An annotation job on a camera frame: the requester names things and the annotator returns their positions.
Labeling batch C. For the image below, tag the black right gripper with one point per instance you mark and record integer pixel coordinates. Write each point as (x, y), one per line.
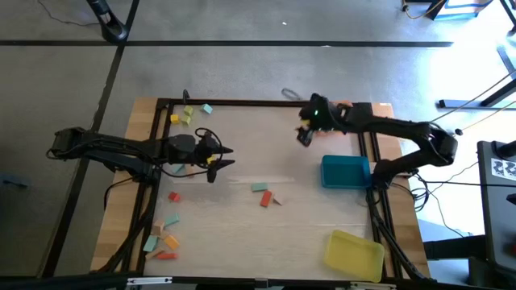
(322, 114)

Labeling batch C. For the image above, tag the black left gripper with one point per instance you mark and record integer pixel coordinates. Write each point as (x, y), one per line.
(203, 151)

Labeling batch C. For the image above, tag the teal wooden block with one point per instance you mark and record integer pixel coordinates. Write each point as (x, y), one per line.
(177, 169)
(172, 219)
(151, 243)

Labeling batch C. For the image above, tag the teal wooden cube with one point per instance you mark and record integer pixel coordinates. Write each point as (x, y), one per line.
(206, 108)

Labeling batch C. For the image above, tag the lime green wooden cube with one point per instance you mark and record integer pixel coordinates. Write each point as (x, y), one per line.
(188, 110)

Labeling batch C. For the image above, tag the yellow wooden cube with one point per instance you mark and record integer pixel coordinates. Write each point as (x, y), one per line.
(174, 118)

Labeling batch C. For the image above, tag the small red block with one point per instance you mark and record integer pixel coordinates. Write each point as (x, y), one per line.
(174, 197)

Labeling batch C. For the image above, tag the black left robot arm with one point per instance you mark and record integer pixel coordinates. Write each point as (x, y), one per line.
(113, 147)

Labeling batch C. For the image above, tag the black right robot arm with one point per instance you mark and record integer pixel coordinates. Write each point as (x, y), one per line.
(403, 129)

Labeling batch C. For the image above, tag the sage green flat block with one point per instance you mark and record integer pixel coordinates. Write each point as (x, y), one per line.
(259, 187)

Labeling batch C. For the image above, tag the red-orange flat block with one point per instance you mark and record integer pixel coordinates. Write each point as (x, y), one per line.
(266, 198)

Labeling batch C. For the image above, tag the teal plastic bin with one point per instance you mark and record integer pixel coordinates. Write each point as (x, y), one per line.
(346, 172)

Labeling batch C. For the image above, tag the tan wooden wedge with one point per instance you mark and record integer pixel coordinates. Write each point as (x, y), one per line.
(277, 200)

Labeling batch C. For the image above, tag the black table clamp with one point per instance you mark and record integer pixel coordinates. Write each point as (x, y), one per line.
(186, 96)

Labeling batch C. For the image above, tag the long red wooden block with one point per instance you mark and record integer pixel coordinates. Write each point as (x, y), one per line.
(167, 255)

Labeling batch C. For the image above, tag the long tan wooden block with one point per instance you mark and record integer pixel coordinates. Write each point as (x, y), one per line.
(155, 253)

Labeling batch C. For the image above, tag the black stand legs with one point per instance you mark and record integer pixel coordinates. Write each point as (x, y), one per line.
(463, 104)

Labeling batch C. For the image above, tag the yellow plastic bin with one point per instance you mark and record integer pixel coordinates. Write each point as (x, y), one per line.
(354, 255)

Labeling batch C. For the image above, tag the blue box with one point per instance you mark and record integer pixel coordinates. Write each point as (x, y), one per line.
(451, 17)

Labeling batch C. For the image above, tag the black stand base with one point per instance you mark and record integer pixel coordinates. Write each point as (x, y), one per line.
(113, 30)

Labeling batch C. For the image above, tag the black-and-white marker sticker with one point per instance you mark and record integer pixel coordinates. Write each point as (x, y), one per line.
(504, 169)

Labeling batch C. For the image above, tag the black equipment cart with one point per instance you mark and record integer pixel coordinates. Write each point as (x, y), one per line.
(498, 225)

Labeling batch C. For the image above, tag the grey floor object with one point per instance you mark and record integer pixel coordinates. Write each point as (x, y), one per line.
(14, 181)

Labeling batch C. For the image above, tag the black table frame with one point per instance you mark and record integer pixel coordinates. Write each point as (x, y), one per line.
(242, 102)

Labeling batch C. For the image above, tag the silver bracket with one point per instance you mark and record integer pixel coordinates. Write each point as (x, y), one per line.
(149, 280)

